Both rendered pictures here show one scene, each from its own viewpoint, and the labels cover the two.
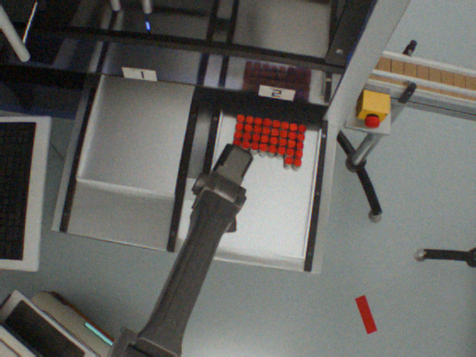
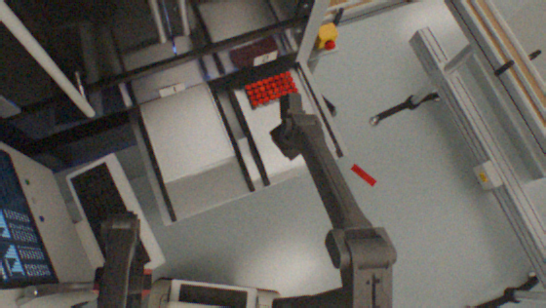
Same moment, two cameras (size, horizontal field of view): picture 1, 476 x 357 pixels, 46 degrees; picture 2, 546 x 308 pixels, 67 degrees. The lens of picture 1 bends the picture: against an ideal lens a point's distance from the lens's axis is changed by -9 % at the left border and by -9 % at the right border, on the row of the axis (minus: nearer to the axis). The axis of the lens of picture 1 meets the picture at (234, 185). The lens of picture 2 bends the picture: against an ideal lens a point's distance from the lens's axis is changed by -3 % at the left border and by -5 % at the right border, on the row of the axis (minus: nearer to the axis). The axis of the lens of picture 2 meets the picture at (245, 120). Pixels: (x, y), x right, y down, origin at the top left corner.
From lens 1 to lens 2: 31 cm
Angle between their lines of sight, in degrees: 9
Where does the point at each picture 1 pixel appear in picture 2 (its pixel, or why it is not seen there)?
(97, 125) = (156, 139)
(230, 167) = (293, 107)
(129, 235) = (220, 197)
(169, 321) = (351, 210)
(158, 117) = (194, 113)
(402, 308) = (383, 159)
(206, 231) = (320, 147)
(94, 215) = (190, 198)
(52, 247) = not seen: hidden behind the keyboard
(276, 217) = not seen: hidden behind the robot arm
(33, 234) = (148, 238)
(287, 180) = not seen: hidden behind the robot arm
